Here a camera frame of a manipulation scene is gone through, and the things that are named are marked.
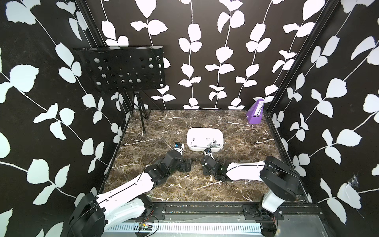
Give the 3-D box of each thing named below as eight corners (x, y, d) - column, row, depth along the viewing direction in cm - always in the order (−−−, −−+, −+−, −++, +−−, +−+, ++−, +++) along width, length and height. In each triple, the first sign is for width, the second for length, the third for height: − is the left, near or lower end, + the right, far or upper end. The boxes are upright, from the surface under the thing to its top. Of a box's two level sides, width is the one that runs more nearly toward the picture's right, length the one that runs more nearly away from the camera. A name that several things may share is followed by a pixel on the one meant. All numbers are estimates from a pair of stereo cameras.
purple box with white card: (249, 123, 115) (257, 106, 101) (246, 114, 121) (253, 97, 107) (259, 123, 115) (269, 106, 101) (256, 114, 121) (264, 97, 107)
